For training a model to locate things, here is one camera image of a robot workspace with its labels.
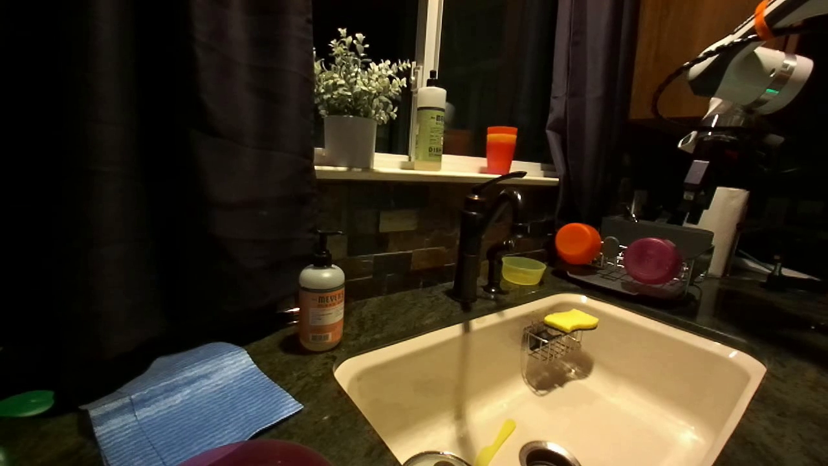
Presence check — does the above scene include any magenta plastic bowl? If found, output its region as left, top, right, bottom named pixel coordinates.
left=625, top=238, right=684, bottom=285

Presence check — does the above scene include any green plastic bowl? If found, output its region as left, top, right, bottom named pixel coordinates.
left=503, top=257, right=547, bottom=288

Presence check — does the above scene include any grey dish rack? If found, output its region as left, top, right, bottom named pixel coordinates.
left=566, top=217, right=713, bottom=300

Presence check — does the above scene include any purple plate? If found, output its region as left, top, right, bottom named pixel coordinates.
left=182, top=441, right=332, bottom=466

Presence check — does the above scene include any dark bronze faucet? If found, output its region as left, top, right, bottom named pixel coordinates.
left=450, top=172, right=528, bottom=313

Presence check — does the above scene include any orange soap pump bottle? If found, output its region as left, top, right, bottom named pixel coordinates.
left=297, top=232, right=345, bottom=351

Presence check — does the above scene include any orange cup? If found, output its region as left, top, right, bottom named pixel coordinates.
left=487, top=124, right=518, bottom=174

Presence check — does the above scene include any green dish soap bottle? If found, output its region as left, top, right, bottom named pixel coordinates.
left=410, top=73, right=447, bottom=172

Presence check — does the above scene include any white potted plant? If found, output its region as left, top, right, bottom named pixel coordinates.
left=314, top=28, right=416, bottom=172

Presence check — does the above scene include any yellow sponge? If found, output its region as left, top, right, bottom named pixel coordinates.
left=544, top=309, right=599, bottom=335

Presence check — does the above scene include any yellow plastic stick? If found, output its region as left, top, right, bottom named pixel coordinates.
left=473, top=420, right=518, bottom=466

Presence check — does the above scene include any round sink strainer lid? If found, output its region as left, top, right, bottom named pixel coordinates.
left=401, top=450, right=471, bottom=466

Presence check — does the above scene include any white kitchen sink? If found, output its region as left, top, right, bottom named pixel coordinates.
left=335, top=292, right=766, bottom=466

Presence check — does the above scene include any dark curtain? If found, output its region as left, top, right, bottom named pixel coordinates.
left=0, top=0, right=314, bottom=383

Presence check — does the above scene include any blue dish cloth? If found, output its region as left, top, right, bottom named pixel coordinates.
left=85, top=341, right=304, bottom=466

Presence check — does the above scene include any white paper towel roll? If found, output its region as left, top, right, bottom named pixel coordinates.
left=698, top=187, right=749, bottom=278

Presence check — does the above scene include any green lid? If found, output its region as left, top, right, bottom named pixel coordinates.
left=0, top=392, right=55, bottom=420

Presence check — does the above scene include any wire sponge caddy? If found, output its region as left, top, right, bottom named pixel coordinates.
left=520, top=323, right=592, bottom=394

